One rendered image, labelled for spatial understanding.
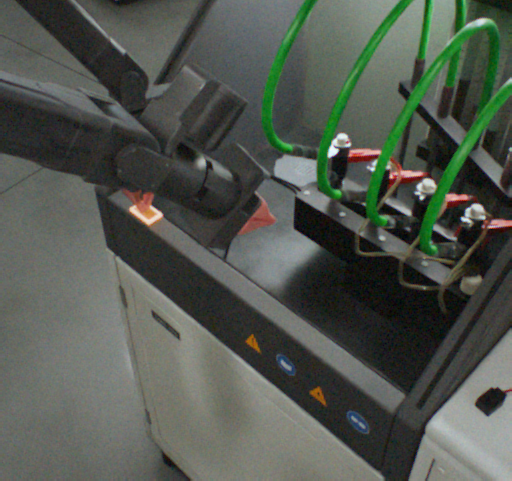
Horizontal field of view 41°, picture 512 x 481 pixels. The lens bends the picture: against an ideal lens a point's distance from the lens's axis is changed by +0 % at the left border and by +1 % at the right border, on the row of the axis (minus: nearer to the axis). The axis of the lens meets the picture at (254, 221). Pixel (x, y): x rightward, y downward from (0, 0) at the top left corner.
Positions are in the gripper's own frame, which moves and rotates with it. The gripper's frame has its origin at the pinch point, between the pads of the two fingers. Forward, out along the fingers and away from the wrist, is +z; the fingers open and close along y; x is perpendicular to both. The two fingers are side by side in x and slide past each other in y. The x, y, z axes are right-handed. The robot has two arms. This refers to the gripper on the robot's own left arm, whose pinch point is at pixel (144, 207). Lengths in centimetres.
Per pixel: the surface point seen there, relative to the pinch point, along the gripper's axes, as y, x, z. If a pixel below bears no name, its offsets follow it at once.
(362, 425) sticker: -49, 2, 9
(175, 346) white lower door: -6.6, 1.7, 31.8
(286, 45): -22.3, -9.2, -35.4
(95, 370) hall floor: 43, -4, 97
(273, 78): -22.3, -7.0, -31.7
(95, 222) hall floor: 97, -43, 97
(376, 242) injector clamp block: -34.1, -19.5, -1.5
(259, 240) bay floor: -10.3, -17.9, 13.6
